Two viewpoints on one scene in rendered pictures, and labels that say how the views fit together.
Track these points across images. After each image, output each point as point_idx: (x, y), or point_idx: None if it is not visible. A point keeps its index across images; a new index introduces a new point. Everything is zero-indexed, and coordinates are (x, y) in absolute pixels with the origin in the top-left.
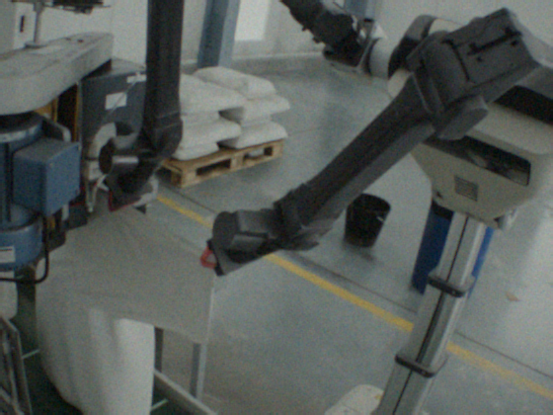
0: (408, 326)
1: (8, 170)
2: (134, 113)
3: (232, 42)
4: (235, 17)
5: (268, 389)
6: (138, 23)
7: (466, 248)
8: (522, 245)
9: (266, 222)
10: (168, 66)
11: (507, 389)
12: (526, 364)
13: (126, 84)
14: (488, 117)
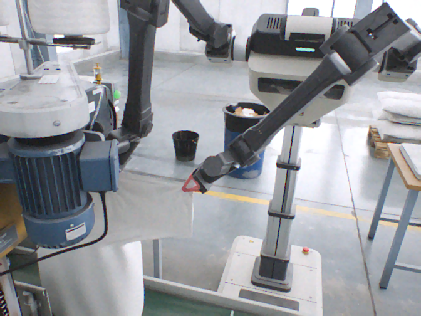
0: (236, 197)
1: (74, 170)
2: (100, 113)
3: (56, 54)
4: (52, 35)
5: (180, 259)
6: None
7: (296, 142)
8: (278, 135)
9: (231, 156)
10: (146, 79)
11: (312, 218)
12: (315, 200)
13: (93, 96)
14: (313, 67)
